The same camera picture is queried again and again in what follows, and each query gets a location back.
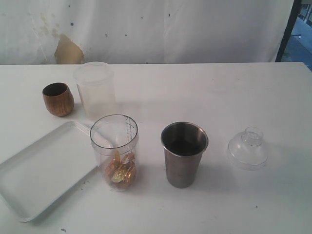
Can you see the stainless steel cup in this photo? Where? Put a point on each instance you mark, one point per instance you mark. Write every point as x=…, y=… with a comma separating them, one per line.
x=184, y=144

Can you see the brown wooden cup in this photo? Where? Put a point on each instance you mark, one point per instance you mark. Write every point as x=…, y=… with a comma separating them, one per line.
x=58, y=99

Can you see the clear plastic shaker body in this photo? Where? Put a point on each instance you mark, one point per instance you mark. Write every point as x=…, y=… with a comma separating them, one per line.
x=114, y=139

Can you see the clear plastic shaker lid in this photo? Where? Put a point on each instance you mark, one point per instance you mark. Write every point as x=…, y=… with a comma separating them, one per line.
x=248, y=150

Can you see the gold foil coin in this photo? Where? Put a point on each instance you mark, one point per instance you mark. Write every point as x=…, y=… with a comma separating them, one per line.
x=121, y=172

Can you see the translucent plastic container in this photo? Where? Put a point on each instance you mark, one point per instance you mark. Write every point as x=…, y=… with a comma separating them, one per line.
x=95, y=83

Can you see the white rectangular tray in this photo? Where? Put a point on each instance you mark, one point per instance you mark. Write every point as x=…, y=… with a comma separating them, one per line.
x=37, y=176

